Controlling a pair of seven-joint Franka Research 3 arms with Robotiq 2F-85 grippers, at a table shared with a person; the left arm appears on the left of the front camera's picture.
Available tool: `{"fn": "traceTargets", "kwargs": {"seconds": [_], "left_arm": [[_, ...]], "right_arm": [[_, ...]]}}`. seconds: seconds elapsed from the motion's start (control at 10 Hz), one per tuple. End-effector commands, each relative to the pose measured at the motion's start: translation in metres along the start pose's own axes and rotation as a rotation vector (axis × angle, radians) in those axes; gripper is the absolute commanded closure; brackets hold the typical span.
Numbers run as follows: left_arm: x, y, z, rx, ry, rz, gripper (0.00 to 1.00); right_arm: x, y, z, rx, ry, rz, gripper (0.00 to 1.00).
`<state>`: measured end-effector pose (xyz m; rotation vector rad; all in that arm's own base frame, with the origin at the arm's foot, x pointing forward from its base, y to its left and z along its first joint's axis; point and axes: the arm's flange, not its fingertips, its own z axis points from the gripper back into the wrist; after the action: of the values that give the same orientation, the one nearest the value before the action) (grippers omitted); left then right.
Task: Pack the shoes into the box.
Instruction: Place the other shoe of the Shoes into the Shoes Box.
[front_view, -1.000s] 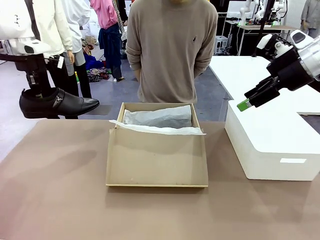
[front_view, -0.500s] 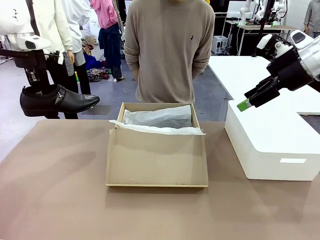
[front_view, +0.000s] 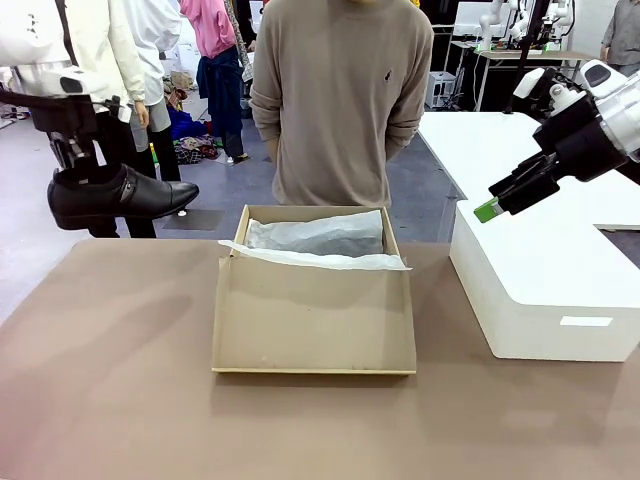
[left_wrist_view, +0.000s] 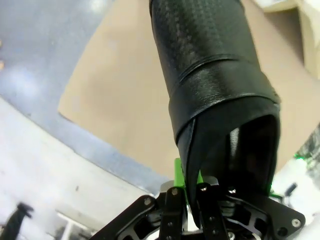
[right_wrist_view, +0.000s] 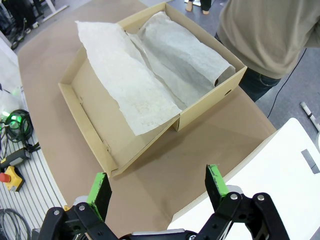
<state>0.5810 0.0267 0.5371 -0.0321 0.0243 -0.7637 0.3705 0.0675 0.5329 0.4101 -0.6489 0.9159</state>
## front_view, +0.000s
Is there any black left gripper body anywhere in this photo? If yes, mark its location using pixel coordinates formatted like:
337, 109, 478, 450
30, 93, 99, 151

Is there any white tissue paper sheet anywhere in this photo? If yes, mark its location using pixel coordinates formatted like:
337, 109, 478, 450
217, 209, 414, 273

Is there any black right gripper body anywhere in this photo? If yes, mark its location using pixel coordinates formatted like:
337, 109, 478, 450
532, 92, 630, 184

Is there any white computer case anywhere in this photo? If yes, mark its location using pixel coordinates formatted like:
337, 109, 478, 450
427, 71, 459, 109

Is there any white label sticker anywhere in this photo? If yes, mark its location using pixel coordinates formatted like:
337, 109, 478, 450
559, 315, 614, 328

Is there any person in grey clothes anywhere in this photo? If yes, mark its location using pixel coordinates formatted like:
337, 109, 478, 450
599, 0, 640, 79

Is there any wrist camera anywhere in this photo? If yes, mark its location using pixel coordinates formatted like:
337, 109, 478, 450
102, 96, 133, 122
511, 67, 557, 100

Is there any white foam block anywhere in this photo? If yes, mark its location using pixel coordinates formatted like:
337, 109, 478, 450
448, 198, 640, 363

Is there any bystander in grey shorts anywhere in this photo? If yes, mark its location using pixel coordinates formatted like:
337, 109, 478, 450
127, 0, 184, 184

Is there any person in pink hoodie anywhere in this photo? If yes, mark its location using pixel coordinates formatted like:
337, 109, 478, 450
179, 0, 250, 165

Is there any person in beige sweater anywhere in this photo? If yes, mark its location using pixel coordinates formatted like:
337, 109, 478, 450
248, 0, 436, 207

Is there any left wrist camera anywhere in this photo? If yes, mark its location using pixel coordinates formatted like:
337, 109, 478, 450
102, 96, 133, 122

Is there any bystander in cream jacket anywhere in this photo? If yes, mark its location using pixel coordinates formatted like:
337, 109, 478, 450
52, 0, 159, 239

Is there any white cardboard carton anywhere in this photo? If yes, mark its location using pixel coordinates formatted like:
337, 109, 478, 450
172, 39, 204, 76

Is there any white board panel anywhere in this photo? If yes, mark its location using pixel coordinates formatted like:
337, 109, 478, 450
452, 1, 496, 37

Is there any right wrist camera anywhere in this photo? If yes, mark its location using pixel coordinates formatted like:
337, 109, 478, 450
511, 67, 557, 100

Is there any pile of colourful clothes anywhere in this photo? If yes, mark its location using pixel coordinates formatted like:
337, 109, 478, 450
164, 69, 224, 165

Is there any black leather dress shoe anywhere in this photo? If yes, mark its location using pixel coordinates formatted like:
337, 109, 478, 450
47, 163, 200, 231

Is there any cardboard shoe box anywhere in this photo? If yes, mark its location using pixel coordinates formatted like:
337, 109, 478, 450
210, 203, 418, 376

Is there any black stand pole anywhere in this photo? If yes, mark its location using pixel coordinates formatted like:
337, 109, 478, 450
503, 0, 549, 115

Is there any background lab table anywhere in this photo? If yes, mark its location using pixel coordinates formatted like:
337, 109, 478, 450
448, 39, 596, 112

